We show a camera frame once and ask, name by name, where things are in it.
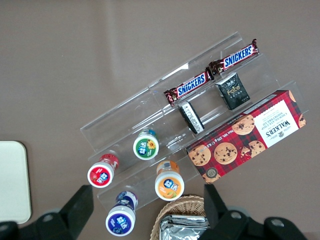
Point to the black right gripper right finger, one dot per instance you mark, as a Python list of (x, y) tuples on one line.
[(222, 225)]

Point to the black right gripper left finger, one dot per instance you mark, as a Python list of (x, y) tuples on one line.
[(72, 215)]

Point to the light oval wicker basket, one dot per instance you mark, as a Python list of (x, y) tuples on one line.
[(180, 205)]

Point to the cream plastic serving tray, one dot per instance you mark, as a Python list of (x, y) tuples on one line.
[(12, 180)]

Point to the stack of foil trays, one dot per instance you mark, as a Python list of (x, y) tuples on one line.
[(182, 227)]

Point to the purple lid gum bottle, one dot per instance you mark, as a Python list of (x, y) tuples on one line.
[(120, 222)]

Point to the red lid gum bottle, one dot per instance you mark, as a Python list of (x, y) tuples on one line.
[(100, 175)]

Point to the orange lid gum bottle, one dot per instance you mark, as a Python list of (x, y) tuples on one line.
[(169, 187)]

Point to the red Walkers cookie box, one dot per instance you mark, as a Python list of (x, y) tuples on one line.
[(225, 150)]

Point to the green lid gum bottle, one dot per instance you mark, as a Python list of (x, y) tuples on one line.
[(146, 147)]

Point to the clear acrylic tiered snack stand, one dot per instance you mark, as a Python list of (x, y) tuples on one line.
[(120, 120)]

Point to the black tissue pack white barcode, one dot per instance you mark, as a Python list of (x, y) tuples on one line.
[(191, 117)]

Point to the black Face tissue pack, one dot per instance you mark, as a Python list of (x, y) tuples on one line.
[(232, 92)]

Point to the Snickers chocolate bar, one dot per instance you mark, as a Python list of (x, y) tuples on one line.
[(191, 85), (237, 57)]

